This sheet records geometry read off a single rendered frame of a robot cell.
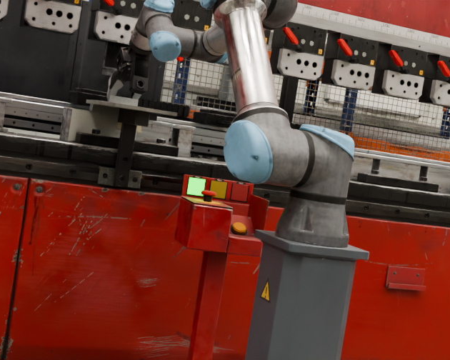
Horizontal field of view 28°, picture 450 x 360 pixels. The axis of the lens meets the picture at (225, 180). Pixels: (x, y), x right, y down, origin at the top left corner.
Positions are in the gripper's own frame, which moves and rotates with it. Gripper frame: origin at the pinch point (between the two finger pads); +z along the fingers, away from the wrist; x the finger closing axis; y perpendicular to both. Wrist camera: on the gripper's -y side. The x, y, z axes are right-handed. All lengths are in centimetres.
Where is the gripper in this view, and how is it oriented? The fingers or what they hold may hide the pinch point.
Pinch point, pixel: (121, 101)
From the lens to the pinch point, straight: 257.1
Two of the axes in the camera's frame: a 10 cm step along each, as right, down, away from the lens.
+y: -2.2, -7.3, 6.5
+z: -3.9, 6.8, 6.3
